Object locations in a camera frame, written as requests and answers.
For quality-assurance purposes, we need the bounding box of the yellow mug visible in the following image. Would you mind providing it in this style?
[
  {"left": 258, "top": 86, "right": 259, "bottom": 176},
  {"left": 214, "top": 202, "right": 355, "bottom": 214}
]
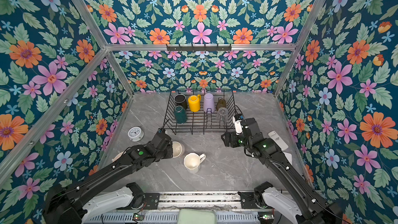
[{"left": 188, "top": 94, "right": 201, "bottom": 113}]

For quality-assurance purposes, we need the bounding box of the green cloth pad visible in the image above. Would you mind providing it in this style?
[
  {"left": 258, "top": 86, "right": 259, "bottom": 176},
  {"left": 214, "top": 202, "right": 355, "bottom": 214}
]
[{"left": 177, "top": 209, "right": 217, "bottom": 224}]

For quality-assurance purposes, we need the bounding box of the white mug front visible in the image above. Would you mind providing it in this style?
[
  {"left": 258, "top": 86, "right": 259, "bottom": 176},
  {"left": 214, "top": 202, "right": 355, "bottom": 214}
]
[{"left": 183, "top": 153, "right": 206, "bottom": 174}]

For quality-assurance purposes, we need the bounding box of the clear glass cup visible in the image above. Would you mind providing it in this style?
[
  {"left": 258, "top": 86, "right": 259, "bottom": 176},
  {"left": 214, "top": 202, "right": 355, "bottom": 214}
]
[{"left": 217, "top": 107, "right": 229, "bottom": 122}]

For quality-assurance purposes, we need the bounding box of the lilac plastic cup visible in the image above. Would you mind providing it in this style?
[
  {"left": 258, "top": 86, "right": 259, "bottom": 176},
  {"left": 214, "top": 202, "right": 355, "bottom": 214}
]
[{"left": 203, "top": 93, "right": 216, "bottom": 114}]

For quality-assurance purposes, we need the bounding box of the pink round clock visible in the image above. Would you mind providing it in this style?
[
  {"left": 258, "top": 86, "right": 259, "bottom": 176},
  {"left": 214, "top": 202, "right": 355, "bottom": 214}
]
[{"left": 112, "top": 152, "right": 124, "bottom": 162}]

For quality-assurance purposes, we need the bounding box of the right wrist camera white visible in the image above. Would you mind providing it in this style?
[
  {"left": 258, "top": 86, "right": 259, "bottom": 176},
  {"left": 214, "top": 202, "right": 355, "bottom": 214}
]
[{"left": 232, "top": 114, "right": 244, "bottom": 135}]

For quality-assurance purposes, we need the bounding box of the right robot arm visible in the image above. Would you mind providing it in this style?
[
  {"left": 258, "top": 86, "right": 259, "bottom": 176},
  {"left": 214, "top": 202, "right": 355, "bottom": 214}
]
[{"left": 221, "top": 114, "right": 343, "bottom": 224}]

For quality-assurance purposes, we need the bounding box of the black wall hook rail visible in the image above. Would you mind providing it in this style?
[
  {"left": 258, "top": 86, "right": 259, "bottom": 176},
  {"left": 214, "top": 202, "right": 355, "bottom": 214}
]
[{"left": 166, "top": 44, "right": 232, "bottom": 52}]

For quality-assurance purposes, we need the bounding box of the green mug white inside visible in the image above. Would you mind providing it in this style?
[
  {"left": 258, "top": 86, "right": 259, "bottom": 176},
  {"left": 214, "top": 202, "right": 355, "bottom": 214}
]
[{"left": 174, "top": 105, "right": 188, "bottom": 124}]

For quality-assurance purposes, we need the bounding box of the olive glass cup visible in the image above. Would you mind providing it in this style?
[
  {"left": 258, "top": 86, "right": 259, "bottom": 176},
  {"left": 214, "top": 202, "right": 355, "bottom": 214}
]
[{"left": 216, "top": 98, "right": 227, "bottom": 111}]

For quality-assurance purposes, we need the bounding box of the small white alarm clock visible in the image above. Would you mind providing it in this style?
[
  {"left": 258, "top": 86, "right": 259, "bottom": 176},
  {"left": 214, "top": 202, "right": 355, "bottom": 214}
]
[{"left": 127, "top": 127, "right": 145, "bottom": 142}]

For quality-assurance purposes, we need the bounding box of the white flat box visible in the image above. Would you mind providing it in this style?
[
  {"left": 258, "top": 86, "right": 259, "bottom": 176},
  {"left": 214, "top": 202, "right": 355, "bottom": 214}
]
[{"left": 284, "top": 152, "right": 293, "bottom": 164}]

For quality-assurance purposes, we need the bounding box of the black wire dish rack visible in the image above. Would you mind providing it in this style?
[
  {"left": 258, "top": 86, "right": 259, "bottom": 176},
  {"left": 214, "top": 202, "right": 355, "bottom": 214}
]
[{"left": 163, "top": 89, "right": 237, "bottom": 134}]

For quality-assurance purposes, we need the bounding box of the white remote control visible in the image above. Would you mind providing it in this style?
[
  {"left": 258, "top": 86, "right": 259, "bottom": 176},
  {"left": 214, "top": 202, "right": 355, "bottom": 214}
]
[{"left": 268, "top": 131, "right": 289, "bottom": 151}]

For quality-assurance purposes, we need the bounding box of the black mug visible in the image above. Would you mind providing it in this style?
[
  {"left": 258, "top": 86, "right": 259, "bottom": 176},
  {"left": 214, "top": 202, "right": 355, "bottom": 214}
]
[{"left": 174, "top": 94, "right": 188, "bottom": 110}]

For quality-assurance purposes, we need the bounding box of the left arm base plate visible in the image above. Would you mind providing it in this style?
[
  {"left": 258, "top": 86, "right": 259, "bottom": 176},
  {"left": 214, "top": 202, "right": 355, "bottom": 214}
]
[{"left": 137, "top": 193, "right": 160, "bottom": 210}]

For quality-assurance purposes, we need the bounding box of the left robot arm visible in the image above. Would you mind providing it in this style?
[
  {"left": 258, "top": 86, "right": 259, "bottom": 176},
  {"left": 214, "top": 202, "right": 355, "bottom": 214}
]
[{"left": 42, "top": 129, "right": 173, "bottom": 224}]

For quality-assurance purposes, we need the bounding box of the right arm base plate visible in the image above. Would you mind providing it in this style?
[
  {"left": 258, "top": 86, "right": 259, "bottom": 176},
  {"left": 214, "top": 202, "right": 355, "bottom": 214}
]
[{"left": 237, "top": 191, "right": 270, "bottom": 209}]

